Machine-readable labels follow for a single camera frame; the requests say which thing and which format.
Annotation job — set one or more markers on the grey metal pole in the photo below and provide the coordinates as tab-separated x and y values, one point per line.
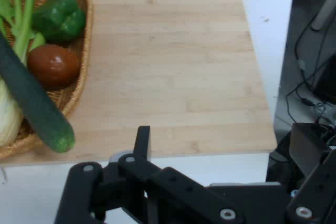
324	11

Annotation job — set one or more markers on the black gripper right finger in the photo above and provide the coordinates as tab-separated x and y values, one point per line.
317	195

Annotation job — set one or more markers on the woven wicker basket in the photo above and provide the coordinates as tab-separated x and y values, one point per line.
82	51

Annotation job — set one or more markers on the green celery stalk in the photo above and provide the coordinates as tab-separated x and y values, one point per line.
22	32

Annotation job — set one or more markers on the green bell pepper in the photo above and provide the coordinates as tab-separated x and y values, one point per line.
60	18

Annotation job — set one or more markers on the dark green cucumber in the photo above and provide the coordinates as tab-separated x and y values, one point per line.
39	106

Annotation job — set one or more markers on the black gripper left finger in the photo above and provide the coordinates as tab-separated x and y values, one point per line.
168	190

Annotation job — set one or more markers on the black box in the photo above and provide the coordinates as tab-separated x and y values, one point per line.
328	82

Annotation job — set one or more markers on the brown round vegetable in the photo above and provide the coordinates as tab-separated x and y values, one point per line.
53	66

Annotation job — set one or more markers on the bamboo cutting board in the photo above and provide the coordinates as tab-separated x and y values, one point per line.
170	77

